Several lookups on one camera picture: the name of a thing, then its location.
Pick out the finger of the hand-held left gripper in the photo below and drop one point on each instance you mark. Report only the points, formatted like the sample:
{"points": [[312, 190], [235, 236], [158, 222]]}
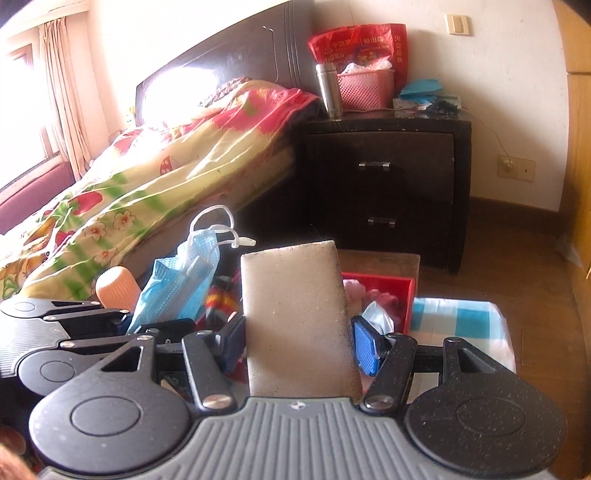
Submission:
{"points": [[166, 328], [94, 311]]}

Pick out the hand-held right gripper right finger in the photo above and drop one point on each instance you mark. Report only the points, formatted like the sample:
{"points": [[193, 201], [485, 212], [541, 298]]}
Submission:
{"points": [[364, 347]]}

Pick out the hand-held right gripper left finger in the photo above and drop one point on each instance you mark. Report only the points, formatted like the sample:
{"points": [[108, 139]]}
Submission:
{"points": [[233, 342]]}

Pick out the blue face mask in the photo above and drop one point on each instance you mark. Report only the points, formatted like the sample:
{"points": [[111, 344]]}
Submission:
{"points": [[175, 290], [376, 316]]}

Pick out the pink pig plush toy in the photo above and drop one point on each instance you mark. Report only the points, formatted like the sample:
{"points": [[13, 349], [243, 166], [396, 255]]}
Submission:
{"points": [[374, 295]]}

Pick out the red box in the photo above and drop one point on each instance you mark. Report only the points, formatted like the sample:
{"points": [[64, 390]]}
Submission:
{"points": [[401, 300]]}

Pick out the beige sponge block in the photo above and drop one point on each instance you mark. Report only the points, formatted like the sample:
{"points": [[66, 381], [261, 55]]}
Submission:
{"points": [[295, 318]]}

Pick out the colourful striped cloth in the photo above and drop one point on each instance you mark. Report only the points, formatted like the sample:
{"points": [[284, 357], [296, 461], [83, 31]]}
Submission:
{"points": [[221, 300]]}

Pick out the brown stool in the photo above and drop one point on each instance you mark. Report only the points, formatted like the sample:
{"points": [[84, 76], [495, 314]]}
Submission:
{"points": [[378, 263]]}

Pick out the blue checkered cloth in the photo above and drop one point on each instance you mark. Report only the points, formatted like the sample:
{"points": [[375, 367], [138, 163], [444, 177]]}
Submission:
{"points": [[461, 327]]}

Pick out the dark nightstand drawer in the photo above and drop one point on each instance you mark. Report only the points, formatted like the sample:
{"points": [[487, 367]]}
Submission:
{"points": [[415, 157], [415, 230]]}

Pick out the maroon bench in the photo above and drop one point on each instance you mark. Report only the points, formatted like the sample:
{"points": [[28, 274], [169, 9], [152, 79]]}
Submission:
{"points": [[32, 194]]}

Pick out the floral blanket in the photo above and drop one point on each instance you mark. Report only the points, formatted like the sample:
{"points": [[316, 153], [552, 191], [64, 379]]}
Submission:
{"points": [[152, 175]]}

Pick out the window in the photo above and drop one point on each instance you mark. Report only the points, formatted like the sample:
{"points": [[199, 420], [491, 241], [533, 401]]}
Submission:
{"points": [[23, 106]]}

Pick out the beige curtain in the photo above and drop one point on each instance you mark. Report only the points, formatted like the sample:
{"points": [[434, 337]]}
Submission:
{"points": [[69, 92]]}

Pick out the dark wooden nightstand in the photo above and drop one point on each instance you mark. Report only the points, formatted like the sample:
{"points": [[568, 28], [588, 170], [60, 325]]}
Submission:
{"points": [[392, 122]]}

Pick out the light blue packet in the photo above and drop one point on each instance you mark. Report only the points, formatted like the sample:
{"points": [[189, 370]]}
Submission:
{"points": [[408, 104]]}

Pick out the pink plastic basket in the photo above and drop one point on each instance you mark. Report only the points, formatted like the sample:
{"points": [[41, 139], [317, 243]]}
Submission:
{"points": [[367, 92]]}

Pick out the steel thermos bottle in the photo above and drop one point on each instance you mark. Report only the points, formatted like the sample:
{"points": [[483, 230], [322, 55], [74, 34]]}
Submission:
{"points": [[328, 90]]}

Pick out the blue cloth item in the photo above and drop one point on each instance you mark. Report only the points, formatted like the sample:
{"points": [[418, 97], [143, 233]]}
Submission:
{"points": [[420, 87]]}

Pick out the white tissue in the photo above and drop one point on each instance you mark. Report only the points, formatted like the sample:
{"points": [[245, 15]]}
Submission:
{"points": [[364, 68]]}

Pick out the dark wooden bed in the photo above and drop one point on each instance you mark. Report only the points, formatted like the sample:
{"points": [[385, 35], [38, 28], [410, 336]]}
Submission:
{"points": [[221, 41]]}

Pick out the wooden wardrobe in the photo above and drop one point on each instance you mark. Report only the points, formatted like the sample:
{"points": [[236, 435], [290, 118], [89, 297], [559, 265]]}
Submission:
{"points": [[577, 138]]}

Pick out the red plastic bag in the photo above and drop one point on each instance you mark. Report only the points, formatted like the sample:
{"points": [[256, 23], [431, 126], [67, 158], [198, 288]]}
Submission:
{"points": [[355, 41]]}

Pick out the wall power outlet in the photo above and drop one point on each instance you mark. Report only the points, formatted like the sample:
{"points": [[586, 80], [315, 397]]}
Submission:
{"points": [[524, 168]]}

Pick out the wall light switch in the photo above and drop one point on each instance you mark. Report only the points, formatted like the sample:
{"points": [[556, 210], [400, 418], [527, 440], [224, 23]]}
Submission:
{"points": [[457, 24]]}

